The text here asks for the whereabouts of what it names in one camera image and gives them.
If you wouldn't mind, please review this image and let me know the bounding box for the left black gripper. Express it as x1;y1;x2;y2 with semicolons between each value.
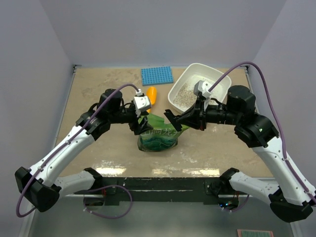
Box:
110;104;154;134

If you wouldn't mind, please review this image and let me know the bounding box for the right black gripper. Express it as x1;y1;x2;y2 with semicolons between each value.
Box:
177;95;241;130

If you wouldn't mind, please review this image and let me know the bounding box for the black bag clip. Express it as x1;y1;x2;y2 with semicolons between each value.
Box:
164;109;182;132

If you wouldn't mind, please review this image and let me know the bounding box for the green litter bag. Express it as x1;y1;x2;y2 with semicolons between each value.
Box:
137;114;189;152

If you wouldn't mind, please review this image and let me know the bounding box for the white litter box tray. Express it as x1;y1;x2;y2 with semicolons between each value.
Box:
168;63;232;114

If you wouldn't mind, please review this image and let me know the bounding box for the orange plastic scoop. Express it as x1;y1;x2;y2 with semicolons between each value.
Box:
146;86;157;113

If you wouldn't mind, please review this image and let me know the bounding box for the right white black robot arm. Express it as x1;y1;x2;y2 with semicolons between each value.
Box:
176;81;316;223

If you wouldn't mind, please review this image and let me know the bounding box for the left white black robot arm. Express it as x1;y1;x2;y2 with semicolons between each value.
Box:
14;89;152;217

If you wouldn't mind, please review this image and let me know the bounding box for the blue studded plate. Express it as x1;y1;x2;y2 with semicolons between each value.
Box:
141;67;174;86

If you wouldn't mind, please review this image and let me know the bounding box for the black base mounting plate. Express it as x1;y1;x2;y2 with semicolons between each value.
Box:
79;177;246;205

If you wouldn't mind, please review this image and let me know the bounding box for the pink green board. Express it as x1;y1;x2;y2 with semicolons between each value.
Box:
237;229;274;237

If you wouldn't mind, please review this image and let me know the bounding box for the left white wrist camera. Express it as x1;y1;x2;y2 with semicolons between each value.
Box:
133;89;152;117

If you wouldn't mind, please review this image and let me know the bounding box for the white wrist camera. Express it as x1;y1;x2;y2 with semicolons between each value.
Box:
193;80;211;109
133;89;152;117

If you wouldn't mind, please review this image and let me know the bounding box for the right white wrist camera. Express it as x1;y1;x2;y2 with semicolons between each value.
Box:
193;80;211;109

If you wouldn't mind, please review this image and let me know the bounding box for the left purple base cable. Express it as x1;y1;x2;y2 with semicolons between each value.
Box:
83;184;134;219

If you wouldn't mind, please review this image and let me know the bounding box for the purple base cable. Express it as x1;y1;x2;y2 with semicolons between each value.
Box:
83;184;134;219
222;194;250;213

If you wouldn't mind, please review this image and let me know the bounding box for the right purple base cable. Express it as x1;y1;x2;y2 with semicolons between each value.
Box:
222;194;250;213

